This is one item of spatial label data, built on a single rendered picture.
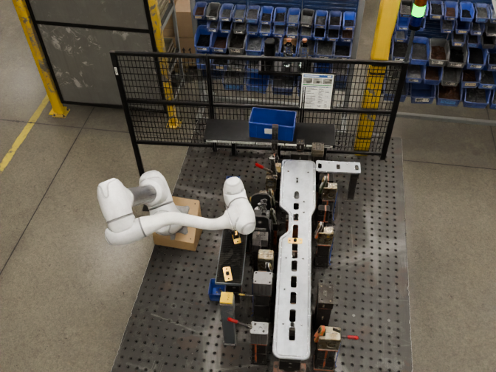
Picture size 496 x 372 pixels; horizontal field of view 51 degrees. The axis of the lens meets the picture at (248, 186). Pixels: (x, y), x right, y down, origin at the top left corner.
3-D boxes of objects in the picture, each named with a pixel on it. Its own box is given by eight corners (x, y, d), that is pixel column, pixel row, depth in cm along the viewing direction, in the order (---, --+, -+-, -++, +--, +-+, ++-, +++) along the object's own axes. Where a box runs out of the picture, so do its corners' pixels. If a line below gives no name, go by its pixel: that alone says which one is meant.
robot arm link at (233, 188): (221, 196, 266) (228, 215, 257) (219, 176, 254) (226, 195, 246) (241, 191, 268) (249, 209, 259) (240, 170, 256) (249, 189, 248)
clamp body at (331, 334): (337, 373, 281) (345, 343, 254) (310, 371, 282) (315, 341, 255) (336, 355, 288) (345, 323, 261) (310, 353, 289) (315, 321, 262)
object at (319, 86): (331, 111, 358) (336, 73, 335) (298, 109, 360) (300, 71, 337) (331, 108, 360) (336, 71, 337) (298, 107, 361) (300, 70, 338)
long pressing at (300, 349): (315, 361, 256) (316, 359, 255) (269, 358, 257) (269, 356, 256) (315, 161, 348) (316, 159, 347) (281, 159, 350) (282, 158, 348)
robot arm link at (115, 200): (153, 209, 324) (141, 176, 324) (177, 200, 322) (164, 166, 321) (100, 227, 249) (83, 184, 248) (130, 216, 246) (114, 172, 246)
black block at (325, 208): (328, 241, 340) (333, 212, 318) (311, 240, 340) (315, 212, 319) (328, 232, 345) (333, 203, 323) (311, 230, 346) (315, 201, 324)
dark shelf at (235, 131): (335, 148, 354) (335, 145, 352) (203, 142, 361) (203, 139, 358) (334, 127, 369) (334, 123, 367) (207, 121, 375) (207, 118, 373)
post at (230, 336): (236, 346, 292) (233, 306, 260) (223, 345, 293) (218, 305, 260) (238, 333, 297) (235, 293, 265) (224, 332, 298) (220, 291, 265)
